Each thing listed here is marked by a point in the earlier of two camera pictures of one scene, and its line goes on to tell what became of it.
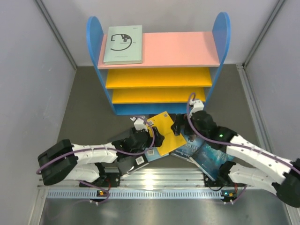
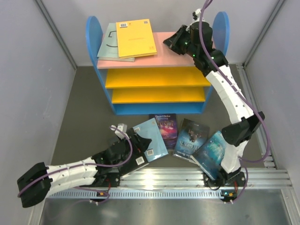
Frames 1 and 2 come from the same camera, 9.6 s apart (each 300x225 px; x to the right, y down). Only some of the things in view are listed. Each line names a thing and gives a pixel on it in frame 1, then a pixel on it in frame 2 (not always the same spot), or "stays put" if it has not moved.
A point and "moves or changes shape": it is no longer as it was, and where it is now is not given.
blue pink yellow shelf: x=174 y=65 stays put
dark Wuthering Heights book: x=188 y=150 stays put
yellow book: x=162 y=122 -> x=135 y=39
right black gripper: x=182 y=119 -> x=173 y=41
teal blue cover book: x=209 y=159 stays put
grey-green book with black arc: x=123 y=45 moves or changes shape
